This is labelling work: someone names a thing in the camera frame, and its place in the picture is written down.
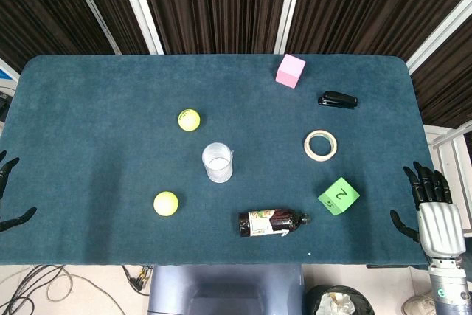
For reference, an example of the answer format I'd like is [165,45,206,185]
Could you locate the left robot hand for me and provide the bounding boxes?
[0,150,38,233]

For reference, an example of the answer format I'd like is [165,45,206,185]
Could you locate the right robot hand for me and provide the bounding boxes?
[389,161,467,259]

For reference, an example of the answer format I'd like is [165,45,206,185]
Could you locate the yellow tennis ball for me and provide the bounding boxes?
[153,190,180,217]
[177,108,201,132]

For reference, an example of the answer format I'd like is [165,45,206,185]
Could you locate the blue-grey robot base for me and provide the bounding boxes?
[147,265,307,315]

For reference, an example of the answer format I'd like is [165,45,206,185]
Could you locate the clear plastic cup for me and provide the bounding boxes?
[201,141,235,184]

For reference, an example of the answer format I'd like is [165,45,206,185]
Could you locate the black device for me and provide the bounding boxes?
[0,88,15,124]

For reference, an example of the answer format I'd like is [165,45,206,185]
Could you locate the white sneaker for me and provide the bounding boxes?
[400,290,438,315]

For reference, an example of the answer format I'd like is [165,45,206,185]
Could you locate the white metal rack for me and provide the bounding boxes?
[423,119,472,237]

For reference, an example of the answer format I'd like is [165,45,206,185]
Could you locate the blue and white box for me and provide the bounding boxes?
[0,58,20,91]

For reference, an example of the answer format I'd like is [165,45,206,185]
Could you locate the green numbered foam cube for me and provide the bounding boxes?
[317,176,361,217]

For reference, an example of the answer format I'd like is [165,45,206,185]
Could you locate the crumpled white waste paper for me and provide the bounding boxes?
[316,291,357,315]

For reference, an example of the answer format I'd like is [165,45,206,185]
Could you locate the beige masking tape roll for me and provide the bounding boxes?
[303,129,338,163]

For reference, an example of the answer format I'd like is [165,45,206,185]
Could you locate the black trash bin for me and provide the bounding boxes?
[304,284,375,315]

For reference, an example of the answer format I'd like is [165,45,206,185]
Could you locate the dark brown labelled bottle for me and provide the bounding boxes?
[237,208,311,238]

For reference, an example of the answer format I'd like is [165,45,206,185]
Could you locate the black stapler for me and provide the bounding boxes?
[317,90,359,111]

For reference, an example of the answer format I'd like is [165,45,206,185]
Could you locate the black power plug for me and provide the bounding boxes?
[121,265,153,297]

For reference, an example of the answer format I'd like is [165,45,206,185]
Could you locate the pink foam cube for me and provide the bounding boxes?
[275,53,307,90]

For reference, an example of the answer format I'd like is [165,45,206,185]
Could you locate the blue felt tablecloth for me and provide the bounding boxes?
[0,54,431,268]

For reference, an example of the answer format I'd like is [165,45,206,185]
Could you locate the black floor cables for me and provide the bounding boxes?
[0,263,73,315]

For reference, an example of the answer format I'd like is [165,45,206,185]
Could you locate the grey floor cable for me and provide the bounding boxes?
[46,266,126,315]

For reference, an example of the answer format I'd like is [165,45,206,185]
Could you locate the white partition post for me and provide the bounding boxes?
[114,0,165,55]
[405,0,472,75]
[62,0,122,56]
[273,0,308,55]

